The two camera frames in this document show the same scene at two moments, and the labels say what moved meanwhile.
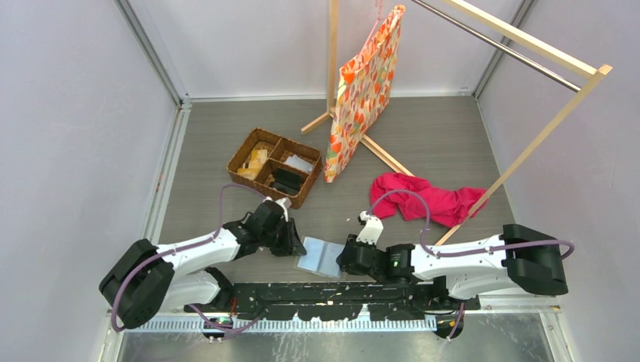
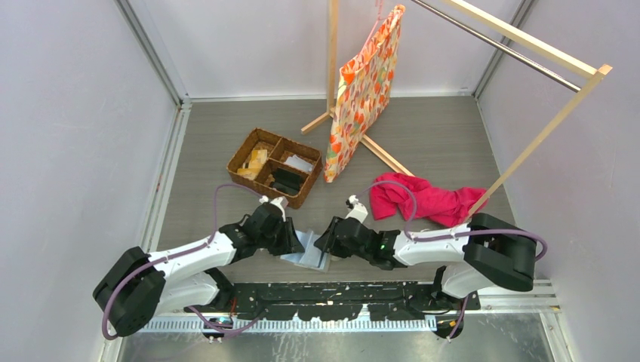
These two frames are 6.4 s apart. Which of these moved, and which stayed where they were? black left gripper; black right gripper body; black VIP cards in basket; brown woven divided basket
Moved: black right gripper body
Stayed: brown woven divided basket; black left gripper; black VIP cards in basket
